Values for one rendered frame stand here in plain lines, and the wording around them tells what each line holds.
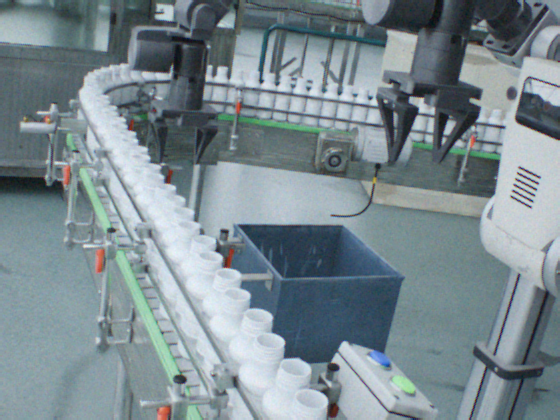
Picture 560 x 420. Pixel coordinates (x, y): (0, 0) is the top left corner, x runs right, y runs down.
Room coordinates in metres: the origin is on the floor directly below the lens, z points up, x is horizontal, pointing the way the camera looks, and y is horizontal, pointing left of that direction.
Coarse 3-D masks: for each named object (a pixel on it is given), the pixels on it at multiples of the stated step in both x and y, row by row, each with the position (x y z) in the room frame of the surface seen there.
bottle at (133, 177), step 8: (136, 160) 1.39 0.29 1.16; (144, 160) 1.39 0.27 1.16; (136, 168) 1.38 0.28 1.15; (128, 176) 1.39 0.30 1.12; (136, 176) 1.38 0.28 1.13; (128, 184) 1.38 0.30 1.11; (136, 184) 1.37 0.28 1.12; (128, 200) 1.38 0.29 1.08; (128, 208) 1.37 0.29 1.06; (128, 216) 1.37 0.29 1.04; (120, 224) 1.39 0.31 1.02; (128, 224) 1.37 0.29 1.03
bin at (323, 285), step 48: (240, 240) 1.63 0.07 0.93; (288, 240) 1.75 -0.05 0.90; (336, 240) 1.81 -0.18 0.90; (240, 288) 1.59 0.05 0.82; (288, 288) 1.42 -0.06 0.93; (336, 288) 1.47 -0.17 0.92; (384, 288) 1.52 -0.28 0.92; (288, 336) 1.43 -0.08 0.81; (336, 336) 1.48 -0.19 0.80; (384, 336) 1.53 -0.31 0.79
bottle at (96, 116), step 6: (96, 102) 1.82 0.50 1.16; (102, 102) 1.83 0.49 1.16; (108, 102) 1.83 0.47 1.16; (96, 108) 1.81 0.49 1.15; (102, 108) 1.81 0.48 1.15; (96, 114) 1.81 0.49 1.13; (90, 120) 1.81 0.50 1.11; (96, 120) 1.80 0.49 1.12; (90, 132) 1.81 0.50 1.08; (90, 138) 1.80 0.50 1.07; (90, 144) 1.80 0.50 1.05; (90, 150) 1.80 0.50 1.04; (90, 162) 1.80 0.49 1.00
